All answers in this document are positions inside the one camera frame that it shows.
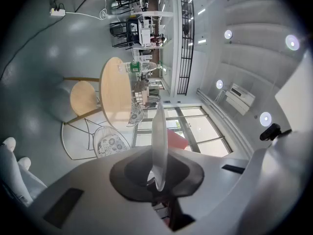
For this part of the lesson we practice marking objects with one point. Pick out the dark-framed glass window wall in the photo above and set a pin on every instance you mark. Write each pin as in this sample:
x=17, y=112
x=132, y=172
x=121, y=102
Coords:
x=203, y=128

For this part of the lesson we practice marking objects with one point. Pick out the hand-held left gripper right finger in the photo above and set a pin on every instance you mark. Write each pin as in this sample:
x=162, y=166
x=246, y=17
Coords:
x=185, y=177

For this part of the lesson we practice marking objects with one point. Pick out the person's white shoe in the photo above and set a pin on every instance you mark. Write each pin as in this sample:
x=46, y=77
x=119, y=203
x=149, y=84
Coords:
x=9, y=144
x=24, y=162

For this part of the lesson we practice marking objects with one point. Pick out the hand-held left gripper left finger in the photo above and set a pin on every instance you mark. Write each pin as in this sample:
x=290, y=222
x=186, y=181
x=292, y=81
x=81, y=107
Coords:
x=132, y=177

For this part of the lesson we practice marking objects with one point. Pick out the black metal railing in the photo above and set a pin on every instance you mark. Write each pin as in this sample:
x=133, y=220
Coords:
x=182, y=86

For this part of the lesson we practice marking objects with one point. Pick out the round wooden stool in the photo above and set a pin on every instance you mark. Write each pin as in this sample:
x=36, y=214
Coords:
x=83, y=98

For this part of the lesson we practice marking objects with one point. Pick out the white ceiling pipes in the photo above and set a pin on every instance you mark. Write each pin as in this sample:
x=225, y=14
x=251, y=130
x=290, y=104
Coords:
x=225, y=119

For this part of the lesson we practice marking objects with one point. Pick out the round ceiling light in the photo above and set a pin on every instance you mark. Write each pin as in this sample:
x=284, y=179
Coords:
x=292, y=42
x=265, y=119
x=219, y=84
x=228, y=34

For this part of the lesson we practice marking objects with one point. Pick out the ceiling air conditioner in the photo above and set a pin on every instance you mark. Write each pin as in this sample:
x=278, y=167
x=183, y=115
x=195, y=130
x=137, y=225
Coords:
x=240, y=98

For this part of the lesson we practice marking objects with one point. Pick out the black and white floral cushion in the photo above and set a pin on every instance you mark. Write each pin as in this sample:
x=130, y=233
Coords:
x=111, y=146
x=135, y=115

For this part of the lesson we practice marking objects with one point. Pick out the white shelving unit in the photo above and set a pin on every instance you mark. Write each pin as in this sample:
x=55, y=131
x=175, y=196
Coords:
x=145, y=35

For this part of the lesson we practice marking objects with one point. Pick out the black tables and chairs group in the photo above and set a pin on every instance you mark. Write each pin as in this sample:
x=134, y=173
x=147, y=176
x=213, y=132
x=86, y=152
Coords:
x=133, y=37

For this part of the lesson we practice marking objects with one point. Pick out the white power strip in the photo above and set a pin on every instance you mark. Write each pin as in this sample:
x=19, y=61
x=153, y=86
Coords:
x=57, y=12

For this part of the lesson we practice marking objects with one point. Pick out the white plate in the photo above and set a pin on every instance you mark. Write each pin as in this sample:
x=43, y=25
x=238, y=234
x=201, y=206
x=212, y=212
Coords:
x=160, y=136

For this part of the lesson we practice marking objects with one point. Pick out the round wooden table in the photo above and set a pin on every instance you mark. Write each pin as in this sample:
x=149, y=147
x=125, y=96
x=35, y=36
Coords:
x=115, y=89

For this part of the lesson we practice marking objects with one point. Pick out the black head-worn camera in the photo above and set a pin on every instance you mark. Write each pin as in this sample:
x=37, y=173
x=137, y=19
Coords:
x=270, y=132

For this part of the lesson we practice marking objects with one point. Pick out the person's trousers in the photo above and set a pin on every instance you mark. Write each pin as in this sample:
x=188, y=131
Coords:
x=22, y=177

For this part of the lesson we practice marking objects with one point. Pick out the clear water bottle green label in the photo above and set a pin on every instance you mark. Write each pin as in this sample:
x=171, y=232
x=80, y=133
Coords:
x=129, y=67

